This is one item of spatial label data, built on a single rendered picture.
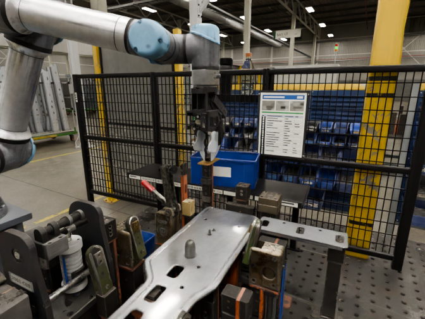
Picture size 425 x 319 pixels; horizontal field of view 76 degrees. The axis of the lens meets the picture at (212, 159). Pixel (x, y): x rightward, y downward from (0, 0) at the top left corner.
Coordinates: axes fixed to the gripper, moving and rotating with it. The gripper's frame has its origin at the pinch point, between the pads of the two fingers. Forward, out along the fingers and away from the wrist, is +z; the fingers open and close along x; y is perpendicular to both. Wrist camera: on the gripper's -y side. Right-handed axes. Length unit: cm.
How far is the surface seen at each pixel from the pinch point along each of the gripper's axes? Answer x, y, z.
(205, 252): 3.3, 9.3, 26.6
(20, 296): -17, 48, 19
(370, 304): 52, -28, 57
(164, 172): -15.6, 1.3, 7.1
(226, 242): 6.7, 1.8, 26.6
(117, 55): -198, -173, -53
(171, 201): -13.6, 1.2, 17.0
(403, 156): 82, -183, 33
